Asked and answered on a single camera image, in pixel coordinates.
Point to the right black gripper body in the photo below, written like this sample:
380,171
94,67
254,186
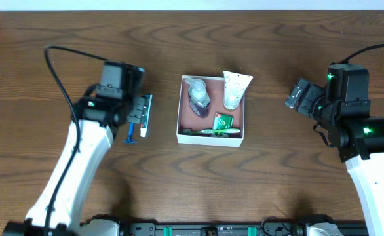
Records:
303,98

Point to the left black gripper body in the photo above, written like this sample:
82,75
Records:
136,109

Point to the green toothpaste tube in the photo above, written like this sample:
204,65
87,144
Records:
144,124

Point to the blue disposable razor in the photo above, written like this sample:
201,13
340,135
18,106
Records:
129,139

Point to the green white toothbrush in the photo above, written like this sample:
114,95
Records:
211,131

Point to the clear pump soap bottle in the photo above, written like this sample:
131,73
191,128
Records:
199,100

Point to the white lotion tube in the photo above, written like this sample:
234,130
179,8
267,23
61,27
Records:
235,85

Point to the green soap bar box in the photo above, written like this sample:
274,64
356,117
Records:
222,121

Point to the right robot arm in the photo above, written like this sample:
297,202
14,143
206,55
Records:
342,108

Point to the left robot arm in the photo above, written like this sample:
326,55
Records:
58,209

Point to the white cardboard box pink inside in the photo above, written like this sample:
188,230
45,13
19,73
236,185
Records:
187,119

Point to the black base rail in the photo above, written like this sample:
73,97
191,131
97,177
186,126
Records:
317,224

